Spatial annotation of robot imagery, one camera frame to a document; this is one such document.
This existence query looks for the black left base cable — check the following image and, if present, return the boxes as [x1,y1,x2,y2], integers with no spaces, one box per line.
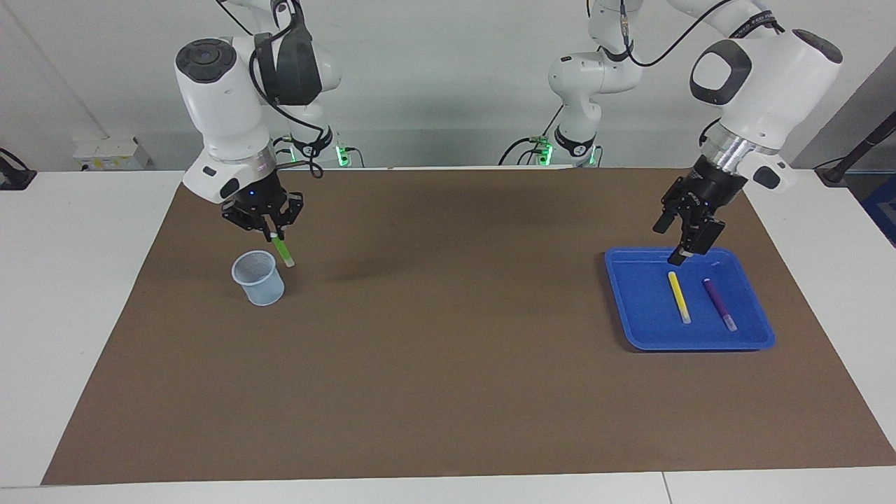
[498,105,564,167]

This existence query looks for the yellow marker pen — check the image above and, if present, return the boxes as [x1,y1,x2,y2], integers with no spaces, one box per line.
[667,271,692,324]

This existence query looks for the brown table mat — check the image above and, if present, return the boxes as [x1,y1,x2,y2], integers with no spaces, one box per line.
[41,167,896,486]

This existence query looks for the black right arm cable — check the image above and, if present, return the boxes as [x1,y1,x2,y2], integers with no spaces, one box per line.
[248,0,333,180]

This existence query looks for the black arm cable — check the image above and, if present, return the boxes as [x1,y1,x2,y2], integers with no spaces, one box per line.
[248,0,333,180]
[616,0,781,69]

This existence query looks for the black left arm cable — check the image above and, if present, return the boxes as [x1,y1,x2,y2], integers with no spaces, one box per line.
[616,0,781,69]

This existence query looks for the black clamp mount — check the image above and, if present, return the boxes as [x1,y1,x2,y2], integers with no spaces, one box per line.
[0,148,37,191]

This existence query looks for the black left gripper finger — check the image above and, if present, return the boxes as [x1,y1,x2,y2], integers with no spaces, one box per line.
[652,176,694,236]
[667,209,727,267]

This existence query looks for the black stand pole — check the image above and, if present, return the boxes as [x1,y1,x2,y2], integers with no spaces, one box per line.
[815,112,896,186]

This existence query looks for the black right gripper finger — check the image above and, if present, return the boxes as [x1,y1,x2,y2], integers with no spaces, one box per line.
[275,192,306,242]
[222,202,275,242]

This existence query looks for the blue plastic tray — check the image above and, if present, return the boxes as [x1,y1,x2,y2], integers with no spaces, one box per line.
[604,246,776,351]

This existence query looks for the translucent plastic cup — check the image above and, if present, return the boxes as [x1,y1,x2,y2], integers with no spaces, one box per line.
[232,250,286,307]

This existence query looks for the blue crate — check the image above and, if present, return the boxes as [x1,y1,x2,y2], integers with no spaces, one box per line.
[862,175,896,247]

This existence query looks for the purple marker pen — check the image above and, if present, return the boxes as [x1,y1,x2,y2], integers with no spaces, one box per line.
[703,278,739,333]

